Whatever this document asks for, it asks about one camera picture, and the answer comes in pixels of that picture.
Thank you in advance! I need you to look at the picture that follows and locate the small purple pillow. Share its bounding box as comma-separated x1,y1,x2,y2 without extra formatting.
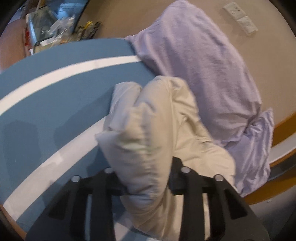
225,108,275,198

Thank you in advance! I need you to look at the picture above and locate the white wall switch panel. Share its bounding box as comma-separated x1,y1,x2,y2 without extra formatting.
223,2,245,18
237,16,258,36

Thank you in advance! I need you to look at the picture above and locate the beige puffer jacket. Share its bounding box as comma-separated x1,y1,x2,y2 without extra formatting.
95,75,237,241

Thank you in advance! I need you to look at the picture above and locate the large purple pillow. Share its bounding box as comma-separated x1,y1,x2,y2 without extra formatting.
125,0,263,147

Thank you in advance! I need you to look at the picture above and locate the clear plastic box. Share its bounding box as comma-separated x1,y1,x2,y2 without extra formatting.
25,6,61,47

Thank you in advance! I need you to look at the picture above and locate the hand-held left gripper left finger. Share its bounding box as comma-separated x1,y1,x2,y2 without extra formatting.
25,167,128,241

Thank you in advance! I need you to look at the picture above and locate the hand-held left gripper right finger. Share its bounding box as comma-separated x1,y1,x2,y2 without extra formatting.
168,157,271,241

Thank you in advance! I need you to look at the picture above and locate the blue white striped bed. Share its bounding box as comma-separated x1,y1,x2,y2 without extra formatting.
0,37,160,241

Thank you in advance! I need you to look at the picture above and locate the wooden door frame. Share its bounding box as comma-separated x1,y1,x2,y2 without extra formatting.
242,111,296,205

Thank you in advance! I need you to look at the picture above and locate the yellow black toy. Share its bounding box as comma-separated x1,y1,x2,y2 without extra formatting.
77,21,102,39

